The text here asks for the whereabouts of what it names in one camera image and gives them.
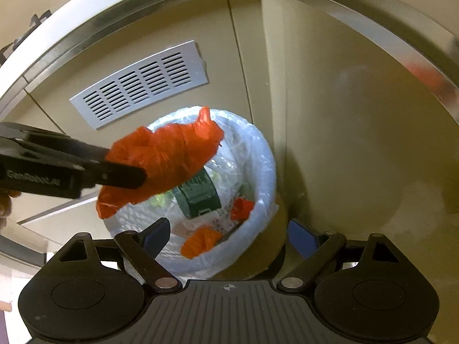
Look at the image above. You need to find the person's left hand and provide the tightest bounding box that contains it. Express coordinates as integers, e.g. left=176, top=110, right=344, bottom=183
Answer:
left=0, top=189, right=21, bottom=231

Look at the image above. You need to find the red plastic cap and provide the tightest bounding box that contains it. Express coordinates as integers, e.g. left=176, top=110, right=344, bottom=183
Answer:
left=230, top=197, right=254, bottom=223

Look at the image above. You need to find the black gas stove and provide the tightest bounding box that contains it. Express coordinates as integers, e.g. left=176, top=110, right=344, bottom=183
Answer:
left=0, top=9, right=52, bottom=65

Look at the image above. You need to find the grey cabinet vent grille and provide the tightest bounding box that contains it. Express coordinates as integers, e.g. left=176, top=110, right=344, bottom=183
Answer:
left=70, top=40, right=209, bottom=130

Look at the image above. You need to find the crushed clear plastic bottle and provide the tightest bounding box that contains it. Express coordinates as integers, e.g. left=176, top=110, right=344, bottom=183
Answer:
left=172, top=165, right=231, bottom=220

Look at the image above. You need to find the white trash bin with liner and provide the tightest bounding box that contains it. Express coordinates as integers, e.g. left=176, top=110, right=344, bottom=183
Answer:
left=96, top=106, right=277, bottom=280

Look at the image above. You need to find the orange plastic bag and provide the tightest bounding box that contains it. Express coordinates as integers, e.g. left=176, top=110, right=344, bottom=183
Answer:
left=96, top=106, right=224, bottom=219

